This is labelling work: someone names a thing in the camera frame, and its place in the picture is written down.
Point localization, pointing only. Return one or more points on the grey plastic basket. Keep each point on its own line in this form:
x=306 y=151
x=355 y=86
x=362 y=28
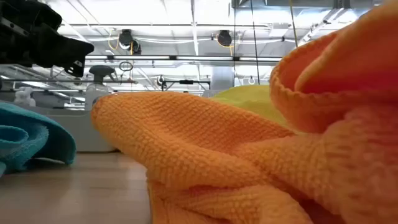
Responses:
x=84 y=130

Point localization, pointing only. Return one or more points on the orange microfiber towel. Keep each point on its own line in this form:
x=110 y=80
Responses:
x=186 y=140

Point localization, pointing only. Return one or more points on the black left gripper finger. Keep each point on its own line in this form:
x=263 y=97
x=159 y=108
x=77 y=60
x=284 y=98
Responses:
x=68 y=51

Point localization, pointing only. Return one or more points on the white spray bottle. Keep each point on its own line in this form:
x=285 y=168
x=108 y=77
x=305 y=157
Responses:
x=96 y=93

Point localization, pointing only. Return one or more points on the small blue microfiber towel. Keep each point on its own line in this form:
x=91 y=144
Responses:
x=28 y=137

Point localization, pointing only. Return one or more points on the yellow microfiber towel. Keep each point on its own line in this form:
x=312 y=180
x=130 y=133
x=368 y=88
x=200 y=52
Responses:
x=252 y=99

